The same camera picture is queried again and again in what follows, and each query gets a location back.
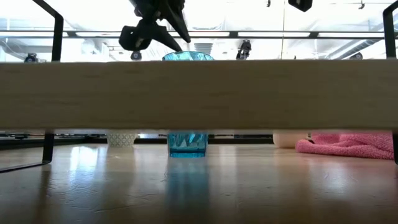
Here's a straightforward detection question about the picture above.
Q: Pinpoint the grey ceiling duct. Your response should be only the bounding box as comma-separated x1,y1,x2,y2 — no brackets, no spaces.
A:
325,21,386,60

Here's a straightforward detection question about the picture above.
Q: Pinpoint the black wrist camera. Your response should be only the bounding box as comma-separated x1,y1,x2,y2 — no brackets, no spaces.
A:
288,0,313,13
118,26,153,52

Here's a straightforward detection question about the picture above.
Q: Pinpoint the cream cup orange inside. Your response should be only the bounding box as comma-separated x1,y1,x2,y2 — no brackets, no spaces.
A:
272,132,309,149

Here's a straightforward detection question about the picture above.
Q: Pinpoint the white green patterned mug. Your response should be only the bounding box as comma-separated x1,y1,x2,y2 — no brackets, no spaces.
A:
106,133,138,148

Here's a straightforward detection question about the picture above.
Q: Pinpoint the black aluminium table frame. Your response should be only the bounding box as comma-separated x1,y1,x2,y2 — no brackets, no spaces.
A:
0,133,274,151

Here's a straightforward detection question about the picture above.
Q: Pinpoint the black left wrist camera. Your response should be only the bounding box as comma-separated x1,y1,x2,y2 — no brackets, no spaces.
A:
118,26,153,52

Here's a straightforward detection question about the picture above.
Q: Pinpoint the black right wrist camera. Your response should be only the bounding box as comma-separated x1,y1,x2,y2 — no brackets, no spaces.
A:
288,0,313,13

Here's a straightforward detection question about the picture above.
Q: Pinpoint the pink towel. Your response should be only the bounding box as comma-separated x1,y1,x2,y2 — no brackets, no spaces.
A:
295,133,395,161

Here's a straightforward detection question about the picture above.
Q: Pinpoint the teal faceted transparent cup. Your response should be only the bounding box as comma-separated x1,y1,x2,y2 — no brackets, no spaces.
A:
162,51,215,158

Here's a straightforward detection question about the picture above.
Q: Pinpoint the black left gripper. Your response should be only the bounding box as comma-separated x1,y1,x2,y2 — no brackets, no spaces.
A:
129,0,192,52

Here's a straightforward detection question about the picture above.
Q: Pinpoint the black hanging background device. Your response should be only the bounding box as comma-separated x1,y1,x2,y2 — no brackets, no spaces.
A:
236,39,252,60

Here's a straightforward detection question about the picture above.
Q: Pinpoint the wooden shelf with black frame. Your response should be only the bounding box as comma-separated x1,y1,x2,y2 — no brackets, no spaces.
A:
0,0,398,174

